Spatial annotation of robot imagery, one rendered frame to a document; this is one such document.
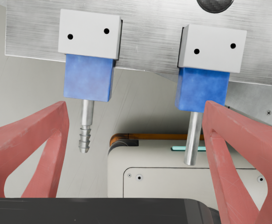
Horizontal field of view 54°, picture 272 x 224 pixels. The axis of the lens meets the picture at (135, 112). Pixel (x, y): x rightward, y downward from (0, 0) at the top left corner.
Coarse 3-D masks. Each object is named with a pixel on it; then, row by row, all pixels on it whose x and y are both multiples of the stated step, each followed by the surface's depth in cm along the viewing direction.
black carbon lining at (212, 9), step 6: (198, 0) 25; (204, 0) 25; (210, 0) 25; (216, 0) 25; (222, 0) 25; (228, 0) 25; (204, 6) 25; (210, 6) 25; (216, 6) 25; (222, 6) 25; (228, 6) 25
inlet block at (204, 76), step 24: (192, 24) 23; (192, 48) 23; (216, 48) 23; (240, 48) 23; (192, 72) 24; (216, 72) 25; (192, 96) 25; (216, 96) 25; (192, 120) 26; (192, 144) 26
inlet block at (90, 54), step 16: (64, 16) 22; (80, 16) 22; (96, 16) 22; (112, 16) 22; (64, 32) 23; (80, 32) 23; (96, 32) 23; (112, 32) 23; (64, 48) 23; (80, 48) 23; (96, 48) 23; (112, 48) 23; (80, 64) 24; (96, 64) 24; (112, 64) 25; (64, 80) 25; (80, 80) 25; (96, 80) 25; (112, 80) 26; (64, 96) 25; (80, 96) 25; (96, 96) 25; (80, 128) 27; (80, 144) 27
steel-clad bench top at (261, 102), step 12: (0, 0) 30; (228, 84) 32; (240, 84) 32; (252, 84) 32; (228, 96) 32; (240, 96) 32; (252, 96) 32; (264, 96) 32; (240, 108) 32; (252, 108) 32; (264, 108) 32; (264, 120) 32
